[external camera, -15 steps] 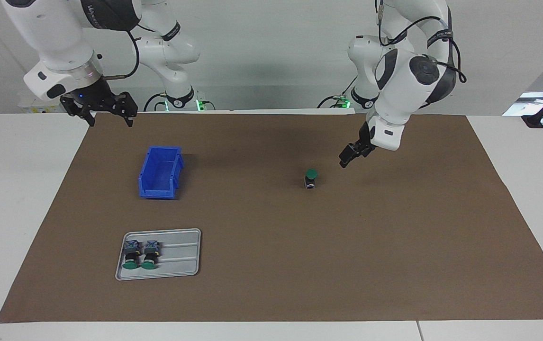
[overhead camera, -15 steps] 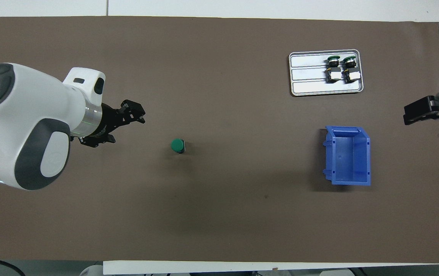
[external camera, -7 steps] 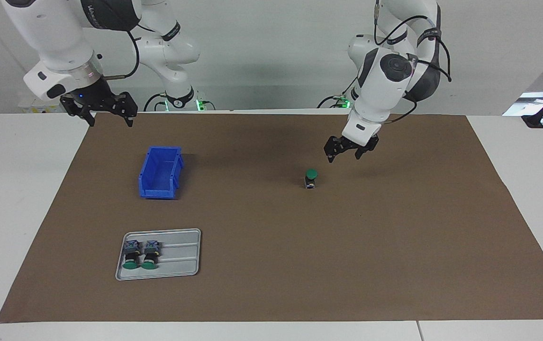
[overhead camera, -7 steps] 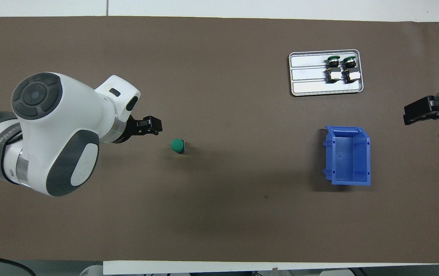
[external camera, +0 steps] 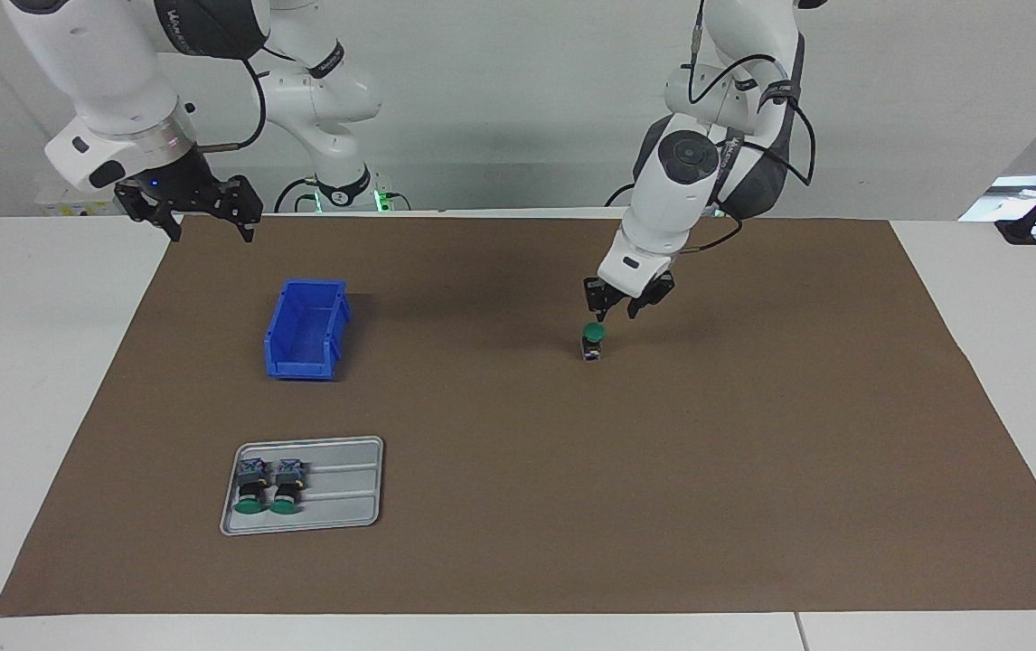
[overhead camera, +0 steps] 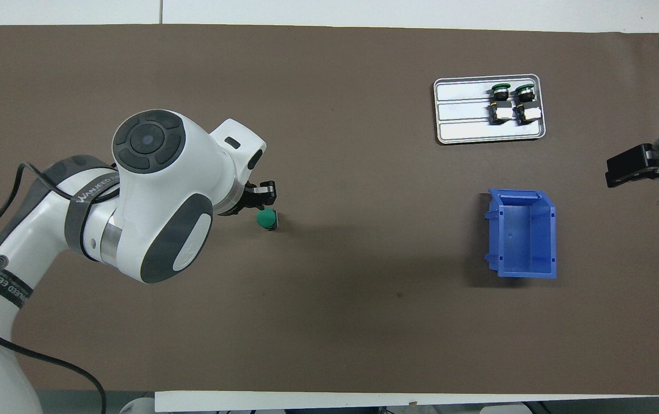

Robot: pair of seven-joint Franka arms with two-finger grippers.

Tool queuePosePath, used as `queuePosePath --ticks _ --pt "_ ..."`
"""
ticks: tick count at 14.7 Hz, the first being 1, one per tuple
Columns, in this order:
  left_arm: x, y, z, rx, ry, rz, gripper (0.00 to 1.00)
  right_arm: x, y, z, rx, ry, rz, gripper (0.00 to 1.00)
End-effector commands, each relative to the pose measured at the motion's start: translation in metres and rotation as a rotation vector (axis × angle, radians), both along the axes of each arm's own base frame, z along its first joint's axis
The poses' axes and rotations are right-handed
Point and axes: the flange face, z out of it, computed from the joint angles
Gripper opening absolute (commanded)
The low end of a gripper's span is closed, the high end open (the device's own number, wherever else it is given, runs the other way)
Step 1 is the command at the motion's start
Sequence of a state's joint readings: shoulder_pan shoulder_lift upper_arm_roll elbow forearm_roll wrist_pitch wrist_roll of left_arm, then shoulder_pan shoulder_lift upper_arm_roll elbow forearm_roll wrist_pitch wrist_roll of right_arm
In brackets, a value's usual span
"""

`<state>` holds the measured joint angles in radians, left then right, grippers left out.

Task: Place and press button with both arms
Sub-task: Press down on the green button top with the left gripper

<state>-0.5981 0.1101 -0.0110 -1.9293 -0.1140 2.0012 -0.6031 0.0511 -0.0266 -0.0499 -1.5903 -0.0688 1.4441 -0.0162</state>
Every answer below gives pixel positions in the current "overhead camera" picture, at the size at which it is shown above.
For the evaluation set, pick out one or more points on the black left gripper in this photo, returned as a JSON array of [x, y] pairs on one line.
[[242, 201]]

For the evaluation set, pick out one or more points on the green push button switch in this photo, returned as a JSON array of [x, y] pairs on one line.
[[502, 114], [266, 218], [529, 114]]

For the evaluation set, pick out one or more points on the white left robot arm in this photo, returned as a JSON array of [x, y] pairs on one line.
[[163, 190]]

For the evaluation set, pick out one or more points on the blue plastic storage bin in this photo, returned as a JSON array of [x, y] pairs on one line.
[[522, 241]]

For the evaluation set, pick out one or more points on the brown paper table mat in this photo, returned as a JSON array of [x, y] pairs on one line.
[[364, 287]]

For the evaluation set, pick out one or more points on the silver metal tray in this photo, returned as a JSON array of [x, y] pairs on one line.
[[462, 121]]

